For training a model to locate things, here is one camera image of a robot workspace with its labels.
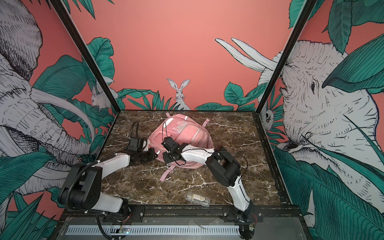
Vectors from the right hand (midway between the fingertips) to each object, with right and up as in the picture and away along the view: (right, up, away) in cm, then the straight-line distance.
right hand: (164, 156), depth 90 cm
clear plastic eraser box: (+20, -20, -12) cm, 30 cm away
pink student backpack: (+12, +16, +8) cm, 22 cm away
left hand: (-4, +2, +1) cm, 4 cm away
